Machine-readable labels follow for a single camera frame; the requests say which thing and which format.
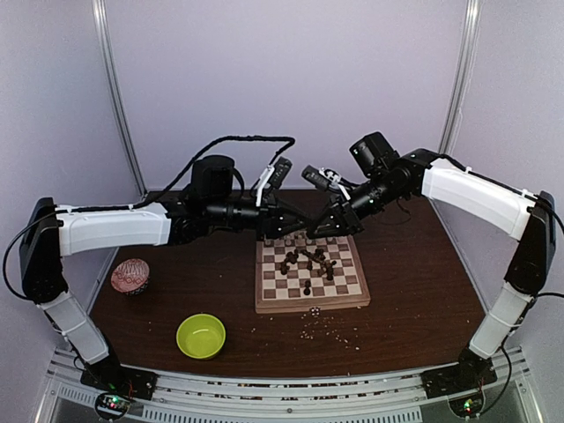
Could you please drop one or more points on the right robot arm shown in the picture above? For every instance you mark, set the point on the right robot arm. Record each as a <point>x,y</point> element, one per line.
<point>528,218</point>

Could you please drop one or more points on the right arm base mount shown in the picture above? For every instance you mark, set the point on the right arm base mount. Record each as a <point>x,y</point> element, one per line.
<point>462,384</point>

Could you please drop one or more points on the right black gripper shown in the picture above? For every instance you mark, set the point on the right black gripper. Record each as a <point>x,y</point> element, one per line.
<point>344,226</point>

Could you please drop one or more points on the pile of dark chess pieces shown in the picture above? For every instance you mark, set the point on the pile of dark chess pieces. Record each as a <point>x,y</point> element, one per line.
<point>326,267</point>

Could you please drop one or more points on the right aluminium frame post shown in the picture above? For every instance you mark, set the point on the right aluminium frame post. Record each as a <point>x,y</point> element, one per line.
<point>462,75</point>

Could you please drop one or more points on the left aluminium frame post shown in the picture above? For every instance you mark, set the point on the left aluminium frame post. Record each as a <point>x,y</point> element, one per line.
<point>102,28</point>

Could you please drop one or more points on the dark pawn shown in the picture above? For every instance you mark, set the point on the dark pawn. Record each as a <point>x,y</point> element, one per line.
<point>307,287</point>

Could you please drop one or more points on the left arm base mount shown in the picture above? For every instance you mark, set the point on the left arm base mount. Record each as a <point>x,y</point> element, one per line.
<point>121,396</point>

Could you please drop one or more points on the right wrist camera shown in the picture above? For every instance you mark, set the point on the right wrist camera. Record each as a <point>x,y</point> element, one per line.
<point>327,180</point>

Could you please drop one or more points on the wooden chess board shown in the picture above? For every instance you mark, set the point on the wooden chess board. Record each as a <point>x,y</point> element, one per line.
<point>276,293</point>

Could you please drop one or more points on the aluminium frame post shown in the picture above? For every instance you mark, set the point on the aluminium frame post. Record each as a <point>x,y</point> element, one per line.
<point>102,28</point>
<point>462,75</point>

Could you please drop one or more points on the green plastic bowl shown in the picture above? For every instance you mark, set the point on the green plastic bowl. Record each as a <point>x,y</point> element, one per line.
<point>201,336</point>

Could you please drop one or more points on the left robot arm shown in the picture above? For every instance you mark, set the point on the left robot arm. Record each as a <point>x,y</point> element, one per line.
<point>206,205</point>

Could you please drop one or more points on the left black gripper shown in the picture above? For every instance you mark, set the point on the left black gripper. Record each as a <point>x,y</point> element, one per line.
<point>270,221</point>

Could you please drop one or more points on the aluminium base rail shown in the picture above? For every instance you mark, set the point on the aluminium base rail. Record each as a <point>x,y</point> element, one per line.
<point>399,396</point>

